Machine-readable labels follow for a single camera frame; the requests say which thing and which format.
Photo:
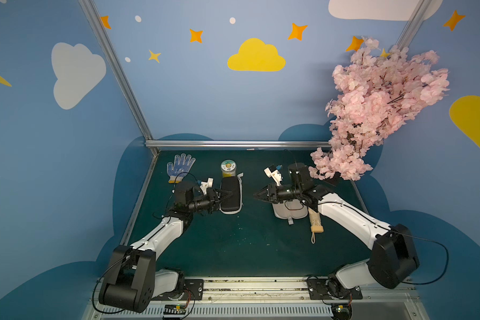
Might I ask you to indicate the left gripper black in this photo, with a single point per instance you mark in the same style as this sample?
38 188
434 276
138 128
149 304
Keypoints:
212 202

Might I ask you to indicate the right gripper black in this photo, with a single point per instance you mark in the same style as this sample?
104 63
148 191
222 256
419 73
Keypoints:
272 193

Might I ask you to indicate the black grey zippered umbrella case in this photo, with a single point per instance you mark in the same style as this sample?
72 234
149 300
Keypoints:
232 194

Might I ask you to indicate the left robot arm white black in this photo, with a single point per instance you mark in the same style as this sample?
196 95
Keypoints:
132 280

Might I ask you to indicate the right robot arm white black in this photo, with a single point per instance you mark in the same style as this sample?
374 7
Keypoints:
393 254

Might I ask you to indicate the yellow jar with green lid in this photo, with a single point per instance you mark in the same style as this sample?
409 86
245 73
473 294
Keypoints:
228 168

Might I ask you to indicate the white blue dotted work glove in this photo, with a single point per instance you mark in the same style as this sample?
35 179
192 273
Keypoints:
180 167

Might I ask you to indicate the small circuit board left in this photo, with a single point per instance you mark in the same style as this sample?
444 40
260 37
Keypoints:
174 311

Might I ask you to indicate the small circuit board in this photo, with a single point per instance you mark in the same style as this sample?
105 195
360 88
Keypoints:
341 312
174 311

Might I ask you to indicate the small circuit board right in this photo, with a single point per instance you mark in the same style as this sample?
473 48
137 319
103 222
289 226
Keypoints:
341 312

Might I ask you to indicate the pink artificial cherry blossom branch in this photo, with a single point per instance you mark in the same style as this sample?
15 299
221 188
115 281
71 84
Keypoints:
378 95

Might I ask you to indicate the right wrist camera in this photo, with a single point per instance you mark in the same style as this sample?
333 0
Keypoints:
273 172

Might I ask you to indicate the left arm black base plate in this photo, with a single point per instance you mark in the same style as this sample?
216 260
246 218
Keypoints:
191 289

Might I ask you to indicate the aluminium mounting rail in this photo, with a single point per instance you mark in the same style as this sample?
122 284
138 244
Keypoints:
275 298

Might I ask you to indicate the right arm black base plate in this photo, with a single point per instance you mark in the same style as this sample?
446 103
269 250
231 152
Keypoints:
323 288

